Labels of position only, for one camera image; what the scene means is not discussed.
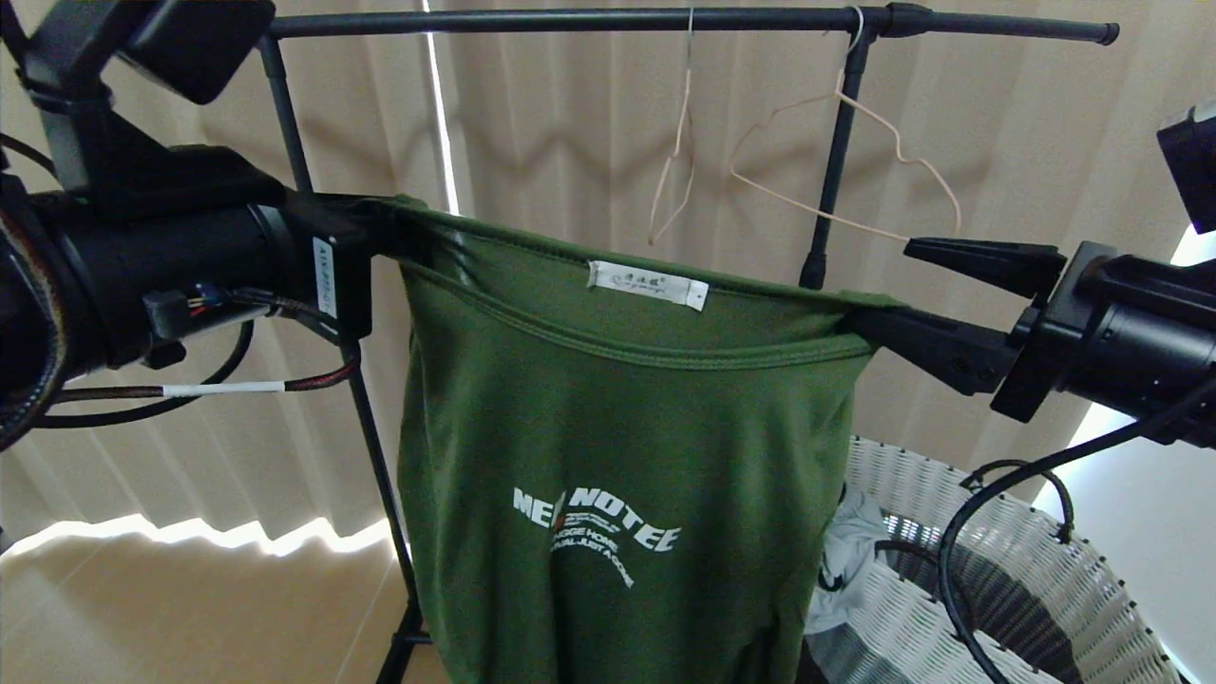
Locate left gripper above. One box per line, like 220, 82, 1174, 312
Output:
57, 188, 378, 376

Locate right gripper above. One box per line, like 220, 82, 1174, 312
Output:
844, 237, 1216, 446

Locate pink clothes hanger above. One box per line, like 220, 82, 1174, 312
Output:
648, 9, 697, 247
729, 7, 963, 244

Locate green printed shirt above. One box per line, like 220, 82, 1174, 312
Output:
384, 194, 905, 684

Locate white laundry basket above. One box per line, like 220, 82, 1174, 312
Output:
803, 434, 1185, 684

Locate black clothes rack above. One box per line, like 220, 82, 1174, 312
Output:
255, 0, 1121, 684

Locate pale grey shorts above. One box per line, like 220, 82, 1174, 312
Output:
805, 485, 891, 637

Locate beige curtain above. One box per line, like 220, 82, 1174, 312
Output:
0, 0, 1216, 560

